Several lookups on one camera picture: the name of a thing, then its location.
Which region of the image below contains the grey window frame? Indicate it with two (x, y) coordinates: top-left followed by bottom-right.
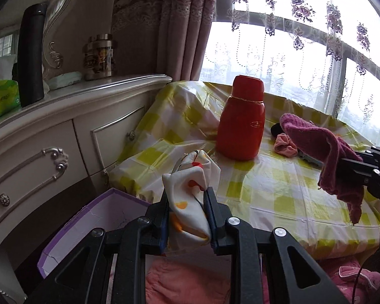
(233, 10), (380, 118)

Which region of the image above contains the black cable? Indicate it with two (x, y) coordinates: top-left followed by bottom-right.
(351, 260), (374, 304)

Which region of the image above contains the glass jar with metal lid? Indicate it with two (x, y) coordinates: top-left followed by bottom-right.
(83, 34), (115, 81)

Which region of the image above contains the green tissue pack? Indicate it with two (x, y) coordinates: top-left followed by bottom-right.
(0, 80), (20, 125)

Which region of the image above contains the pale green wipes pack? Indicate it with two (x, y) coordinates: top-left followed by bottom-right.
(47, 71), (83, 90)

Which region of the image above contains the brown patterned curtain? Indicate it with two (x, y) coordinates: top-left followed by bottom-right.
(111, 0), (217, 83)

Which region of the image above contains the magenta knitted cloth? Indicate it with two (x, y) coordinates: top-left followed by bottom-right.
(279, 113), (365, 225)

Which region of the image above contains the white orange-printed cloth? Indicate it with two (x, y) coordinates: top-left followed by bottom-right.
(162, 149), (221, 254)

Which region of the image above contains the black tall flask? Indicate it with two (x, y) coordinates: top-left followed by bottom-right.
(17, 3), (48, 108)

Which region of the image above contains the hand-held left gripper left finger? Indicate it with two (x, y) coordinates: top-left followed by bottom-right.
(25, 193), (172, 304)

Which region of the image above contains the pink embroidered cloth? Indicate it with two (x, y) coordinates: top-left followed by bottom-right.
(317, 255), (380, 304)

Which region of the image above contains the cream carved dresser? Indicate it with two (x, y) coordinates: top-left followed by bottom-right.
(0, 74), (173, 304)

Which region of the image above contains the pink garment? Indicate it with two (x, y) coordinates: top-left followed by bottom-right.
(145, 253), (270, 304)

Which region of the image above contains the yellow checked tablecloth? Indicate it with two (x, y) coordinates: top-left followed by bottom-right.
(109, 81), (380, 260)

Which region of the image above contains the purple cardboard box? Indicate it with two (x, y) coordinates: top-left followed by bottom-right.
(37, 187), (160, 279)

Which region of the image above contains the ornate mirror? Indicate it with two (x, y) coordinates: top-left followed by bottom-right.
(0, 0), (83, 81)

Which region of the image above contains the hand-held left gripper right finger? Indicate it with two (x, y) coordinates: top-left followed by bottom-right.
(203, 187), (349, 304)

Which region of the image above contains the pink scrunchie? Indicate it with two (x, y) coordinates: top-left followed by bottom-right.
(274, 133), (298, 158)

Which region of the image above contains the red thermos flask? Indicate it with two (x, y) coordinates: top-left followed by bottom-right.
(216, 75), (267, 161)

